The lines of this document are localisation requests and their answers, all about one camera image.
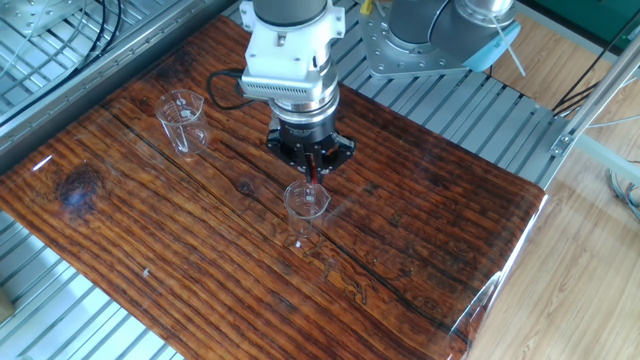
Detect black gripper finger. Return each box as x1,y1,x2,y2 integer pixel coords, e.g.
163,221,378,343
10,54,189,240
313,132,358,185
264,128,310,176

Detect perforated metal plate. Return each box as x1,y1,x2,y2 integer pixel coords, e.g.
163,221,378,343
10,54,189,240
0,0,87,37

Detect glossy wood-grain table mat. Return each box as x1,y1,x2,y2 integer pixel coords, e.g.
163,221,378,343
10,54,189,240
0,14,549,360

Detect thin black cables by post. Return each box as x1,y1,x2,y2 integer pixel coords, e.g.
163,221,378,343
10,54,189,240
551,19,640,119

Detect coloured wire bundle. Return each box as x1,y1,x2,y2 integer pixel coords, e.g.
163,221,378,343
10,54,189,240
605,167,640,224

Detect glass conical flask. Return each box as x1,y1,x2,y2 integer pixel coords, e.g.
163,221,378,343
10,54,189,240
154,88,212,162
282,178,332,237

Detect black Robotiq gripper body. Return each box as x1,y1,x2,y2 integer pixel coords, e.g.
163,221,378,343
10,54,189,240
269,113,342,157

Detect white zip tie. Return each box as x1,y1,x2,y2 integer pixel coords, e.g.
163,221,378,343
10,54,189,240
490,14,528,78

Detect thin white cable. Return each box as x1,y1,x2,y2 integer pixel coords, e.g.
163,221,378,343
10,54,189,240
584,114,640,130

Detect lower glass conical flask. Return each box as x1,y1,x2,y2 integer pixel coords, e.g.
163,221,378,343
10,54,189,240
282,178,332,237

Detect glass dropper with red bulb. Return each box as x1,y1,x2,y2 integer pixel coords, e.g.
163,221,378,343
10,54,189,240
301,152,321,206

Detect grey horizontal frame bar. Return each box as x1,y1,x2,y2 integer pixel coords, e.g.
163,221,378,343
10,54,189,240
573,132,640,187

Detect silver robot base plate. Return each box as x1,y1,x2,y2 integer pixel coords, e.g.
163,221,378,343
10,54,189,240
356,1,474,80

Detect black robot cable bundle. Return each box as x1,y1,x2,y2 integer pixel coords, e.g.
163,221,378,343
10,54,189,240
0,0,259,129

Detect aluminium frame post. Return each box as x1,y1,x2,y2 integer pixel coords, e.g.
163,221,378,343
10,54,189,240
548,33,640,159

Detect upper glass conical flask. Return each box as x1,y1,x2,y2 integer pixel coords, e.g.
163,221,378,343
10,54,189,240
154,88,212,162

